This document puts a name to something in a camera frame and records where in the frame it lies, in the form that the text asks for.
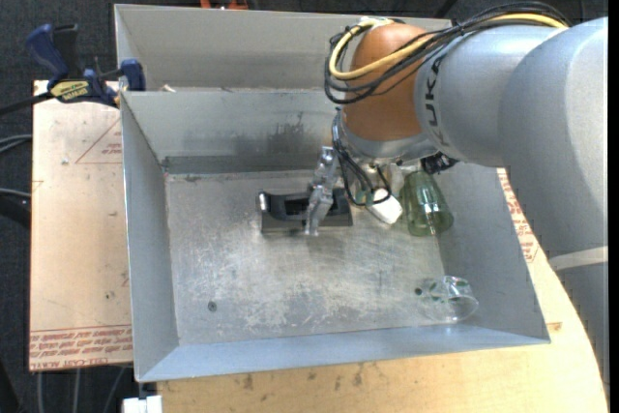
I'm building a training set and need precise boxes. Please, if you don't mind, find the black cylinder on white bracket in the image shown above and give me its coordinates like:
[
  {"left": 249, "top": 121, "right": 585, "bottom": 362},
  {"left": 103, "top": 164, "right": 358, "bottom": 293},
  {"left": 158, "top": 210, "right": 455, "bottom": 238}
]
[{"left": 392, "top": 153, "right": 458, "bottom": 191}]

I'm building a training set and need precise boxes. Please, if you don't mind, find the grey metal bin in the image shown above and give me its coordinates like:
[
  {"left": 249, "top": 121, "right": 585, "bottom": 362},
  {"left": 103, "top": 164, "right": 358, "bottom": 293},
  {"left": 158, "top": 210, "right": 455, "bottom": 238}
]
[{"left": 113, "top": 3, "right": 551, "bottom": 384}]

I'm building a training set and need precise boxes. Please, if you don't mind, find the black plastic tool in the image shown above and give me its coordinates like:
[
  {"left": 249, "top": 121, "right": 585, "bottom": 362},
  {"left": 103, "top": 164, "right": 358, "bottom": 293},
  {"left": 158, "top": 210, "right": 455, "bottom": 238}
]
[{"left": 255, "top": 188, "right": 354, "bottom": 237}]

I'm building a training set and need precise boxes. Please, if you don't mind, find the brown cardboard board, red print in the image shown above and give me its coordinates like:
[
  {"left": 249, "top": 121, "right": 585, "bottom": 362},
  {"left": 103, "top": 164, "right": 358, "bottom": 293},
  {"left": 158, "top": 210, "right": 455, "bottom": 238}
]
[{"left": 28, "top": 79, "right": 563, "bottom": 372}]

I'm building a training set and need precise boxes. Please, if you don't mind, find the clear glass cup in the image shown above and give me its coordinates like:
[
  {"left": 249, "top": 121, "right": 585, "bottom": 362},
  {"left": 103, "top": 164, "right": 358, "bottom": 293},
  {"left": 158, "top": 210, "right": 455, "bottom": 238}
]
[{"left": 417, "top": 275, "right": 480, "bottom": 323}]

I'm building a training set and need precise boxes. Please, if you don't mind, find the clear green plastic bottle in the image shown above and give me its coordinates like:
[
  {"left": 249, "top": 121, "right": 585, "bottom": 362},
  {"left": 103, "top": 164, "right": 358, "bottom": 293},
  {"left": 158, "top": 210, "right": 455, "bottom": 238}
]
[{"left": 399, "top": 170, "right": 455, "bottom": 238}]

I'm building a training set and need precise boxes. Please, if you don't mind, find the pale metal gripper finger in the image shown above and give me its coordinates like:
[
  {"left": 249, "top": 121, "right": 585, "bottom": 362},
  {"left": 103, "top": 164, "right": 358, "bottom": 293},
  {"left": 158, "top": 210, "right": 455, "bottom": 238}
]
[
  {"left": 303, "top": 192, "right": 324, "bottom": 237},
  {"left": 318, "top": 186, "right": 336, "bottom": 221}
]

